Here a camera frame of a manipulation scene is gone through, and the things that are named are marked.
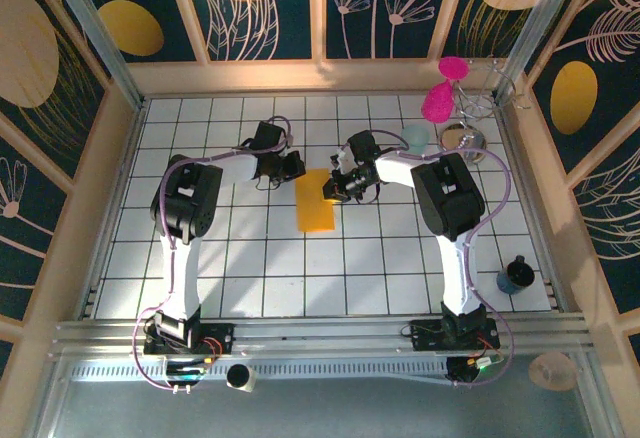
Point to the aluminium mounting rail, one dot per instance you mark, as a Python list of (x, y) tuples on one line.
[(325, 333)]

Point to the aluminium frame post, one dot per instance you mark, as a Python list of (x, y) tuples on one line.
[(95, 33), (537, 23)]

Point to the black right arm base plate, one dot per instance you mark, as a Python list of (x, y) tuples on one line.
[(422, 332)]

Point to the orange square paper sheet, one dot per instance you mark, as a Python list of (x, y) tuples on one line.
[(315, 208)]

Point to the clear pink glass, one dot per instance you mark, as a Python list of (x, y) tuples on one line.
[(552, 370)]

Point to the slotted metal strip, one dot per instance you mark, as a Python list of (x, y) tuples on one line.
[(325, 370)]

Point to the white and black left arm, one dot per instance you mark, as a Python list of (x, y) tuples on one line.
[(185, 278)]

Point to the dark blue mug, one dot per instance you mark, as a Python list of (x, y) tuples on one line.
[(515, 275)]

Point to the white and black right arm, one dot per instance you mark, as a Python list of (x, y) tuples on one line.
[(460, 278)]

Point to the frosted teal plastic cup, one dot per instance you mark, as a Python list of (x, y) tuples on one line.
[(416, 139)]

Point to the round pink sponge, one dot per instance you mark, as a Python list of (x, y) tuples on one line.
[(454, 68)]

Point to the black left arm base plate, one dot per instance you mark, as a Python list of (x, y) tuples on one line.
[(224, 333)]

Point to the oval pink sponge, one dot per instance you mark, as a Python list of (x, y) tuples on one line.
[(439, 104)]

